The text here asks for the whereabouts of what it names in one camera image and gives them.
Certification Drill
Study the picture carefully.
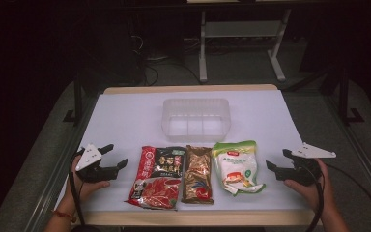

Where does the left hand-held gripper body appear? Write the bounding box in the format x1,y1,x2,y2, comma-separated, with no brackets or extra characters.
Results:
74,143,121,184

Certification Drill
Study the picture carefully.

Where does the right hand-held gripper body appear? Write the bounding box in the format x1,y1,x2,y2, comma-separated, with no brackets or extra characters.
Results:
274,141,337,187

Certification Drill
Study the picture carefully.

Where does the white and green food packet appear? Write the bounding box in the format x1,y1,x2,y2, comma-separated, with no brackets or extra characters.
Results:
211,139,267,197

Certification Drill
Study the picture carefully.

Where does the red and black seasoning packet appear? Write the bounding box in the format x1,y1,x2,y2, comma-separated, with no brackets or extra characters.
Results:
124,145,187,212

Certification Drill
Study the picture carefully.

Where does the brown and gold snack packet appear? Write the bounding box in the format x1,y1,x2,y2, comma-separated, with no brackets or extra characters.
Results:
181,144,214,205

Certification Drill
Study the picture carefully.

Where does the clear plastic container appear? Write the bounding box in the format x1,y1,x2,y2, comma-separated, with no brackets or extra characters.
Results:
160,98,232,143

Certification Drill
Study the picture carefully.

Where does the person's right hand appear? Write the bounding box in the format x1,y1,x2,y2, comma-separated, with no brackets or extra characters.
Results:
283,158,336,216

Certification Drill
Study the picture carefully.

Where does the person's left hand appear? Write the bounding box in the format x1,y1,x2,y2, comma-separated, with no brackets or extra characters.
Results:
62,157,111,209

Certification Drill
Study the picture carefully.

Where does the white table sheet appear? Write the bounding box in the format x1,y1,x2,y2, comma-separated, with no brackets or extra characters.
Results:
53,89,332,213

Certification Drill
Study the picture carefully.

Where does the black metal stand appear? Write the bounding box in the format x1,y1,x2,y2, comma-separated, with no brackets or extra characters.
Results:
62,72,85,127
337,67,365,127

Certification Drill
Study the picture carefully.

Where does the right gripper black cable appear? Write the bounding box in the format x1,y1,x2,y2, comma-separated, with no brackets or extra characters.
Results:
301,163,325,232

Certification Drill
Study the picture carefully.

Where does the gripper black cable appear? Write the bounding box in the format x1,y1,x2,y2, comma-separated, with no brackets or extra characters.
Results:
301,163,325,232
68,151,88,232

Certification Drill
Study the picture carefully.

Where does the silver metal rail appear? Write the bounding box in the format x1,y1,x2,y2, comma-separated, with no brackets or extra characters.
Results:
322,95,371,211
22,96,99,232

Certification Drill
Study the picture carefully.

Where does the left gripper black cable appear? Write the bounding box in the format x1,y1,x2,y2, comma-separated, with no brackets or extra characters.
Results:
68,151,88,232

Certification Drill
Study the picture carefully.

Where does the thin black floor cable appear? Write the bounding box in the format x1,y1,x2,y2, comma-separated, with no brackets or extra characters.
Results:
324,162,371,232

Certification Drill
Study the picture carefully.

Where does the red string bracelet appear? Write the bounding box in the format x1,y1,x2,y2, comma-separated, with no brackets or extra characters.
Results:
51,209,77,224

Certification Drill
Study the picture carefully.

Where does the tangle of background cables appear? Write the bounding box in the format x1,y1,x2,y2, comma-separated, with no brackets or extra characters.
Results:
130,34,204,87

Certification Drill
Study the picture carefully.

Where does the white metal table frame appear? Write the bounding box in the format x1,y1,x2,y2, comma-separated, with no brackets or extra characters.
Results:
198,9,293,83

